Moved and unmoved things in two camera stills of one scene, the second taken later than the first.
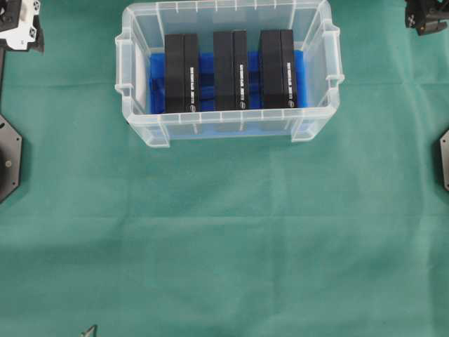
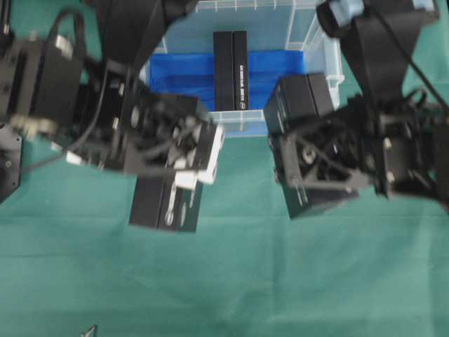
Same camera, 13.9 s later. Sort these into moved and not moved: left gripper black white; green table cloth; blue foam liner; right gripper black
Moved: right gripper black; left gripper black white
Not moved: blue foam liner; green table cloth
